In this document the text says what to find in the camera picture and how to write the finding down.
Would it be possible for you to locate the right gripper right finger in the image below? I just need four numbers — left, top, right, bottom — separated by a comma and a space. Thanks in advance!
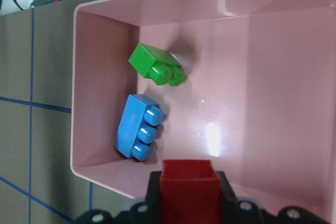
216, 171, 237, 224

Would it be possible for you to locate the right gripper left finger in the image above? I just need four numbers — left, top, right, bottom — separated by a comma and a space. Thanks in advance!
145, 171, 162, 223

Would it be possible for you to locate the red block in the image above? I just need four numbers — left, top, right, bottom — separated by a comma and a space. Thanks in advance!
160, 159, 221, 223

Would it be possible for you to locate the blue three-stud block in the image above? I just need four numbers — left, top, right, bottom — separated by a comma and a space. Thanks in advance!
114, 94, 164, 162

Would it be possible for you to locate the green two-stud block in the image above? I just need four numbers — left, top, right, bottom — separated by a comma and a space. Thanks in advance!
128, 43, 185, 87

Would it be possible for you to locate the pink plastic box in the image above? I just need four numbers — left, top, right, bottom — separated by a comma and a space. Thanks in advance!
70, 0, 335, 223

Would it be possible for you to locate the brown paper table cover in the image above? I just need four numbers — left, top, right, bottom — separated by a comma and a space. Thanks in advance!
1, 0, 135, 223

